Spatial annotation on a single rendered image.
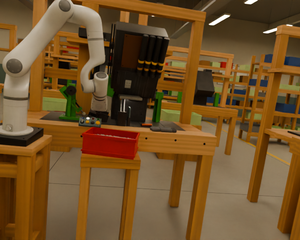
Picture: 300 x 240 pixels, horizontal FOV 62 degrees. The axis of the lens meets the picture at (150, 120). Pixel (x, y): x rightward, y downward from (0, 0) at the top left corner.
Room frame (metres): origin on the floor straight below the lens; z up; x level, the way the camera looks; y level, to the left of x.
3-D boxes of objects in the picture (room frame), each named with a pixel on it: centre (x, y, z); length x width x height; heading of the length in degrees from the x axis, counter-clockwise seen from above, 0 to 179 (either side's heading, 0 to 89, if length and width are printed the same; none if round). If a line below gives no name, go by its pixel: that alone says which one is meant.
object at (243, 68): (9.54, -2.78, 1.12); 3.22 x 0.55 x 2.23; 98
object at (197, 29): (2.35, 0.34, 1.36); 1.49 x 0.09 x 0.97; 101
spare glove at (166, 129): (1.85, -0.10, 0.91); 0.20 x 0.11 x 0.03; 102
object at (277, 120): (10.64, -5.16, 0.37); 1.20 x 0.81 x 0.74; 100
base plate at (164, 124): (2.05, 0.28, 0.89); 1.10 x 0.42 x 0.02; 101
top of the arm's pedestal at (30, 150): (1.37, 0.75, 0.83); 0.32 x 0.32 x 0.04; 5
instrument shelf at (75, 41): (2.31, 0.33, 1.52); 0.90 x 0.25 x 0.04; 101
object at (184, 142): (1.78, 0.23, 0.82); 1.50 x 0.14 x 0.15; 101
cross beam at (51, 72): (2.42, 0.35, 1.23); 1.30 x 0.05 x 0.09; 101
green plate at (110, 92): (1.98, 0.34, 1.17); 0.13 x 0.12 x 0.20; 101
